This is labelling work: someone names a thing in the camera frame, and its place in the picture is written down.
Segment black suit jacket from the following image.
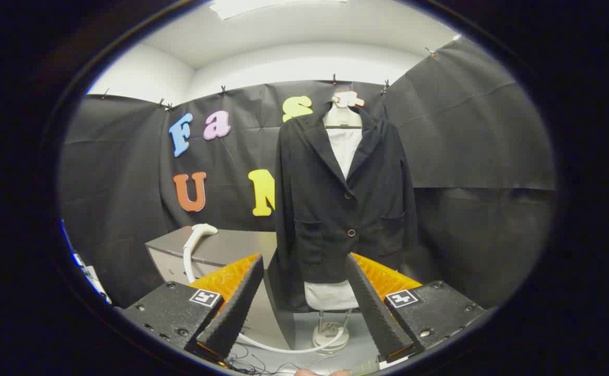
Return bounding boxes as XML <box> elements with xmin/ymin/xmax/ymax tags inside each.
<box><xmin>275</xmin><ymin>102</ymin><xmax>419</xmax><ymax>285</ymax></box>

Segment black backdrop cloth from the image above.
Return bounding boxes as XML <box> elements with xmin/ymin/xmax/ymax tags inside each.
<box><xmin>58</xmin><ymin>37</ymin><xmax>557</xmax><ymax>310</ymax></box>

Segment round mannequin stand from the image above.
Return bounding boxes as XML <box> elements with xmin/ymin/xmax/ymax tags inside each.
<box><xmin>312</xmin><ymin>309</ymin><xmax>351</xmax><ymax>356</ymax></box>

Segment thin black cables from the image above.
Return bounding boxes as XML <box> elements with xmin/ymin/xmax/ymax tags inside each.
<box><xmin>225</xmin><ymin>342</ymin><xmax>297</xmax><ymax>375</ymax></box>

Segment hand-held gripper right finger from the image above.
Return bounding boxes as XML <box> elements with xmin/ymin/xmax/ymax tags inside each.
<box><xmin>345</xmin><ymin>252</ymin><xmax>489</xmax><ymax>365</ymax></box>

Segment white mannequin torso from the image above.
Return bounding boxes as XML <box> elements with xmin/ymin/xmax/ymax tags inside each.
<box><xmin>303</xmin><ymin>99</ymin><xmax>364</xmax><ymax>312</ymax></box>

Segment white steamer hose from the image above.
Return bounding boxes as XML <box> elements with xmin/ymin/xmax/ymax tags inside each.
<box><xmin>237</xmin><ymin>325</ymin><xmax>348</xmax><ymax>356</ymax></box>

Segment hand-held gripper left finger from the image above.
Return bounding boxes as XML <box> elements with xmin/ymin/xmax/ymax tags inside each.
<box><xmin>121</xmin><ymin>253</ymin><xmax>265</xmax><ymax>367</ymax></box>

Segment ceiling light panel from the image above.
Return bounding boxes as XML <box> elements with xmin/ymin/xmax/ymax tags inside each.
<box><xmin>209</xmin><ymin>0</ymin><xmax>348</xmax><ymax>20</ymax></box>

